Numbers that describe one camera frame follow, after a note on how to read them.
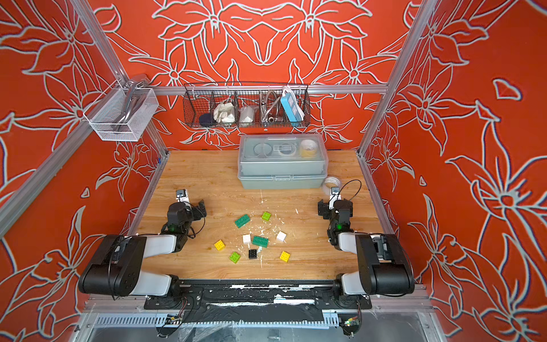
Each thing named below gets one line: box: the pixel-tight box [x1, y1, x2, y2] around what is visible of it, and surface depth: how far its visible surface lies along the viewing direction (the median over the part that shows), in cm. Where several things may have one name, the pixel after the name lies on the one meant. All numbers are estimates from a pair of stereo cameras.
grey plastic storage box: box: [237, 133, 330, 190], surface depth 99 cm
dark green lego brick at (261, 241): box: [251, 235, 270, 248], surface depth 87 cm
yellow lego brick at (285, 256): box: [279, 250, 291, 263], surface depth 83 cm
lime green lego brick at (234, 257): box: [229, 251, 241, 264], surface depth 83 cm
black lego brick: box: [248, 249, 258, 260], surface depth 83 cm
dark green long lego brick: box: [235, 213, 251, 228], surface depth 93 cm
